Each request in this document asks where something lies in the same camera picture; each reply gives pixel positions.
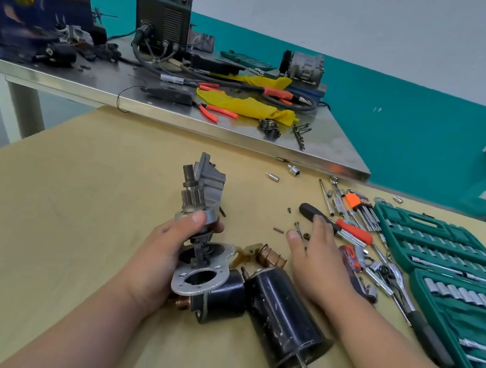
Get person's left hand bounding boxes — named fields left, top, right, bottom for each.
left=114, top=199, right=227, bottom=325

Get person's right hand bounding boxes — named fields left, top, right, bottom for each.
left=275, top=211, right=374, bottom=319

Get grey starter drive gear housing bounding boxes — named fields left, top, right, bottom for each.
left=170, top=149, right=235, bottom=252

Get person's left forearm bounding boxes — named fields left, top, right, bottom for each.
left=0, top=259, right=153, bottom=368

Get copper brush holder part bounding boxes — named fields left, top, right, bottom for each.
left=231, top=238, right=290, bottom=276

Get black and red screwdriver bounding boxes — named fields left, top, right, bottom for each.
left=294, top=202, right=378, bottom=248

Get chrome extension bar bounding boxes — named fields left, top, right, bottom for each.
left=314, top=178, right=340, bottom=218

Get hex key set orange holder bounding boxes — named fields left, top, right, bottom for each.
left=339, top=189, right=388, bottom=235

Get black solenoid with metal flange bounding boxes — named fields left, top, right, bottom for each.
left=165, top=236, right=255, bottom=331

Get black cylindrical starter motor body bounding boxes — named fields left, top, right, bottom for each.
left=226, top=261, right=344, bottom=368

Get small black metal part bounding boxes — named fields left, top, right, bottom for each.
left=256, top=118, right=284, bottom=142

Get large yellow cloth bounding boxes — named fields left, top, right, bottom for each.
left=193, top=87, right=303, bottom=128

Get stainless steel work table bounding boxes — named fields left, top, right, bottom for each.
left=0, top=16, right=387, bottom=196

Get blue box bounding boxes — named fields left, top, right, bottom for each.
left=279, top=77, right=329, bottom=106

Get green socket set case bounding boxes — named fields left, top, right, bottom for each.
left=349, top=201, right=486, bottom=368

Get small yellow cloth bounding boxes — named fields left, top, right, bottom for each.
left=221, top=68, right=294, bottom=93

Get grey compressor unit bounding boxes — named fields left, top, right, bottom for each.
left=279, top=49, right=328, bottom=85

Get flat green tool case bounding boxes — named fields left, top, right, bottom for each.
left=218, top=49, right=279, bottom=73

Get black welding machine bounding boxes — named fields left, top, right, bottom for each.
left=124, top=0, right=195, bottom=61

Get red handled bit driver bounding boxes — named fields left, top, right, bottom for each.
left=330, top=243, right=387, bottom=305

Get red handled pliers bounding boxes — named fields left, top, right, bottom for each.
left=190, top=100, right=240, bottom=127

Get chrome ratchet wrench black handle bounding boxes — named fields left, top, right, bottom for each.
left=363, top=260, right=470, bottom=368

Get black probe tool with wire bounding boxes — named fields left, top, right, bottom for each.
left=115, top=79, right=197, bottom=123

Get orange handled pliers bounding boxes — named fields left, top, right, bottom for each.
left=259, top=85, right=315, bottom=110

